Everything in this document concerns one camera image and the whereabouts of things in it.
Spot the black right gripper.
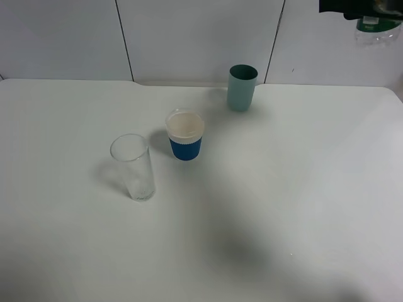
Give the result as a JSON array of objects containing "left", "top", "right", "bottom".
[{"left": 319, "top": 0, "right": 402, "bottom": 20}]

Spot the clear bottle green label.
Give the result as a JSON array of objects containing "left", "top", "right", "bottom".
[{"left": 355, "top": 16, "right": 402, "bottom": 47}]

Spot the teal green plastic cup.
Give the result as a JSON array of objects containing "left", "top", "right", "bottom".
[{"left": 227, "top": 64, "right": 258, "bottom": 112}]

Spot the white cup blue sleeve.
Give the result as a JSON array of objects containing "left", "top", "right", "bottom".
[{"left": 166, "top": 109, "right": 205, "bottom": 161}]

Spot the tall clear drinking glass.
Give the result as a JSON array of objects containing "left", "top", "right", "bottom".
[{"left": 110, "top": 133, "right": 156, "bottom": 201}]

